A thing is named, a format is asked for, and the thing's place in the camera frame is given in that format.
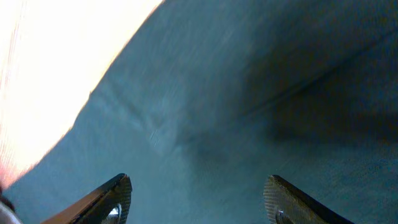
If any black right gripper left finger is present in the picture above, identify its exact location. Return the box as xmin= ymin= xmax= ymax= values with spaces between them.
xmin=43 ymin=173 xmax=132 ymax=224

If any black t-shirt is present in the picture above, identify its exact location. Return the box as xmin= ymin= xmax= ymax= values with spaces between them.
xmin=6 ymin=0 xmax=397 ymax=223

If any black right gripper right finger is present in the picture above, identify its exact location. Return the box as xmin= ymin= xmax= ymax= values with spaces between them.
xmin=263 ymin=175 xmax=353 ymax=224

